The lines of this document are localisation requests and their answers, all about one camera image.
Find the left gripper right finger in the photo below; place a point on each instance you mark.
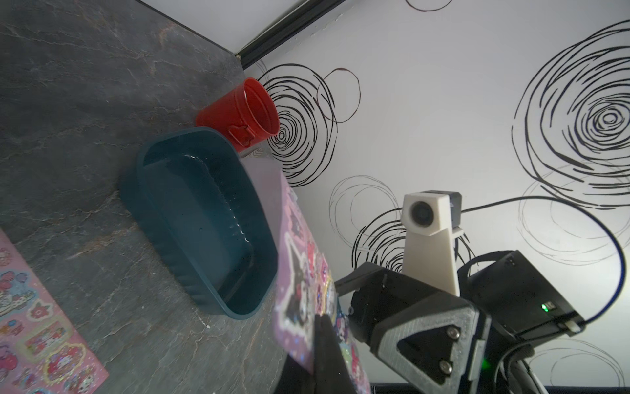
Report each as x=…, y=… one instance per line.
x=330, y=371

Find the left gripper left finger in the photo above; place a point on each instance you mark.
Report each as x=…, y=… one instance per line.
x=294, y=379

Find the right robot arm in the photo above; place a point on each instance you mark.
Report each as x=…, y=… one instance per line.
x=526, y=311

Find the red cup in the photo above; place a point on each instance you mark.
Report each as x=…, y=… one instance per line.
x=246, y=115

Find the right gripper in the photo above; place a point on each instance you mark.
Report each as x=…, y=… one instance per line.
x=434, y=340

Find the pink My Melody sticker sheet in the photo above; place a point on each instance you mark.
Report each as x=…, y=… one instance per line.
x=41, y=351

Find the dark teal storage box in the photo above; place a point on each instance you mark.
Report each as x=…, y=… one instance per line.
x=195, y=202

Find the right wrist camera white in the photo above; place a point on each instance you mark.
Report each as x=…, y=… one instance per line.
x=432, y=223

